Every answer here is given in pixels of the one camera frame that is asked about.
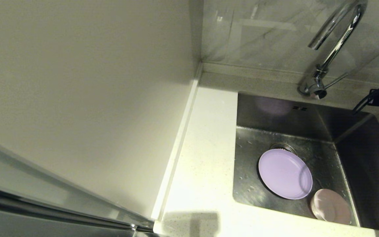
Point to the tall beige cabinet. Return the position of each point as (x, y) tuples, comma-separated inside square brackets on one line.
[(77, 98)]

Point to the stone backsplash upstand strip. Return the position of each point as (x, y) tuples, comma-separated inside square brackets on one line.
[(258, 71)]

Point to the lavender plastic plate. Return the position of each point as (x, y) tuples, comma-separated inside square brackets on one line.
[(285, 173)]

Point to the small pale pink cup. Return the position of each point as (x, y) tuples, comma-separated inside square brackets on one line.
[(331, 206)]

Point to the stainless steel sink basin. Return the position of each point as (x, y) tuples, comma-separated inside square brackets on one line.
[(324, 158)]

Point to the round metal drain strainer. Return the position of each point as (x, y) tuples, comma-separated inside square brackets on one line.
[(280, 146)]

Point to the chrome gooseneck faucet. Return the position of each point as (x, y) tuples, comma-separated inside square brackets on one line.
[(336, 48)]

